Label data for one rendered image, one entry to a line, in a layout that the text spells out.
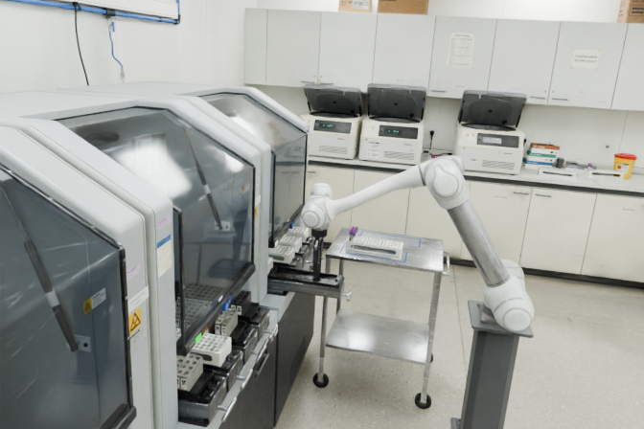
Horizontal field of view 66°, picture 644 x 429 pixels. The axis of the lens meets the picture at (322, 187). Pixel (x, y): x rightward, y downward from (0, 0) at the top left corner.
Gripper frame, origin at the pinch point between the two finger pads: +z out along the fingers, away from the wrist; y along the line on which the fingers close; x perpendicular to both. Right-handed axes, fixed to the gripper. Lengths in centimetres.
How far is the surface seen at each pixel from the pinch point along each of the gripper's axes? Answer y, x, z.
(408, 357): -25, 48, 56
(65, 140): 104, -47, -74
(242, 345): 66, -13, 3
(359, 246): -34.4, 15.9, 0.5
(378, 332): -45, 29, 57
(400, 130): -230, 24, -35
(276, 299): 16.1, -15.0, 10.7
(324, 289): 11.3, 6.1, 4.9
